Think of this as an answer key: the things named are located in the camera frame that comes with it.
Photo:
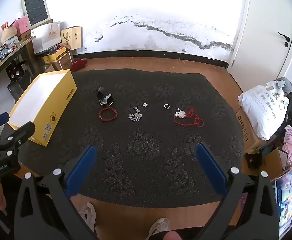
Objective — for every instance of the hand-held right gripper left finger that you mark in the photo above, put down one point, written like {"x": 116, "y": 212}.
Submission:
{"x": 82, "y": 172}

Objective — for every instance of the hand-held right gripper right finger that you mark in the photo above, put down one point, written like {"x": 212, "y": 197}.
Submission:
{"x": 210, "y": 170}

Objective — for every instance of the dark patterned mat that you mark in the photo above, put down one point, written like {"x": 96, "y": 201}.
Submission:
{"x": 148, "y": 142}

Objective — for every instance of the tan paper bag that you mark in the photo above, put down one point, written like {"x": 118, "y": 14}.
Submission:
{"x": 72, "y": 37}

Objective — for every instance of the translucent white slipper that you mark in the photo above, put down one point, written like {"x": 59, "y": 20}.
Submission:
{"x": 87, "y": 215}
{"x": 158, "y": 226}

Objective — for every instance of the beige bag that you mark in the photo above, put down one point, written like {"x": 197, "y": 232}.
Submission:
{"x": 8, "y": 33}

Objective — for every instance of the black desk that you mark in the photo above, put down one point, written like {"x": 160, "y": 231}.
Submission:
{"x": 11, "y": 52}

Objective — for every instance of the framed dark board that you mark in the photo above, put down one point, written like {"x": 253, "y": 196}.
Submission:
{"x": 35, "y": 10}

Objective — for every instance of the white bin with yellow rim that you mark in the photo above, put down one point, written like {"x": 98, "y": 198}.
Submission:
{"x": 61, "y": 97}

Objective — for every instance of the yellow carton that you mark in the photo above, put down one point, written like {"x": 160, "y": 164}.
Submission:
{"x": 57, "y": 57}

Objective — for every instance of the white door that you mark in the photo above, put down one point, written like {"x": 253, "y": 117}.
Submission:
{"x": 260, "y": 30}

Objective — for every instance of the brown cardboard box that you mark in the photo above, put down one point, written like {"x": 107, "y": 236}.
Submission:
{"x": 245, "y": 130}

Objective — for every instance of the blue printed box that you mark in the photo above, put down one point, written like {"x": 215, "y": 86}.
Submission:
{"x": 285, "y": 197}

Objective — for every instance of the black speaker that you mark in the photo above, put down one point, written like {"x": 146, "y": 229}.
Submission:
{"x": 15, "y": 72}

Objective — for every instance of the white printed plastic bag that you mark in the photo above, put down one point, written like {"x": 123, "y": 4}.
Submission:
{"x": 263, "y": 107}

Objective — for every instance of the white paper bag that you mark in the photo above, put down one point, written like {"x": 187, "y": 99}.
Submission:
{"x": 47, "y": 36}

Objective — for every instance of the pink box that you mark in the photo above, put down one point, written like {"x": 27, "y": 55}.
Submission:
{"x": 23, "y": 25}

